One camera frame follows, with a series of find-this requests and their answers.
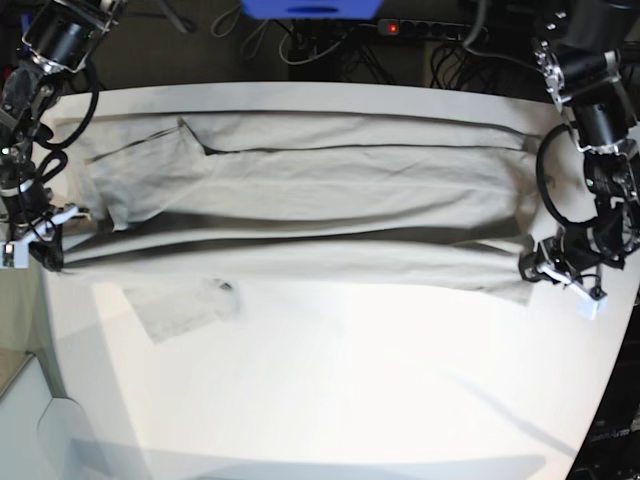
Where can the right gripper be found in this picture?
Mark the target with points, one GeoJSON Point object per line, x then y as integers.
{"type": "Point", "coordinates": [43, 236]}

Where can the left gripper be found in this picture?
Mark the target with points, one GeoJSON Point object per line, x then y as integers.
{"type": "Point", "coordinates": [555, 261]}

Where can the grey t-shirt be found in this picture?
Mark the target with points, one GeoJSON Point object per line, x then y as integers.
{"type": "Point", "coordinates": [188, 206]}

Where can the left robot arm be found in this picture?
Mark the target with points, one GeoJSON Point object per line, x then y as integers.
{"type": "Point", "coordinates": [577, 48]}

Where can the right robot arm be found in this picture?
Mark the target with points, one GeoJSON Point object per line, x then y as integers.
{"type": "Point", "coordinates": [60, 41]}

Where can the black power strip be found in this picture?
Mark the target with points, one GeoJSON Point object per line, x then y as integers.
{"type": "Point", "coordinates": [420, 29]}

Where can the blue box overhead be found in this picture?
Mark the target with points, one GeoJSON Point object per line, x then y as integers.
{"type": "Point", "coordinates": [311, 9]}

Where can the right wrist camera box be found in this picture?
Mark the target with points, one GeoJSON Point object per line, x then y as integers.
{"type": "Point", "coordinates": [14, 255]}

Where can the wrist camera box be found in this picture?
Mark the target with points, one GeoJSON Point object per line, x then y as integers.
{"type": "Point", "coordinates": [14, 255]}
{"type": "Point", "coordinates": [592, 305]}

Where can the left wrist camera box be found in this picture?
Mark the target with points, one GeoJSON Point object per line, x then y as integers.
{"type": "Point", "coordinates": [592, 305]}

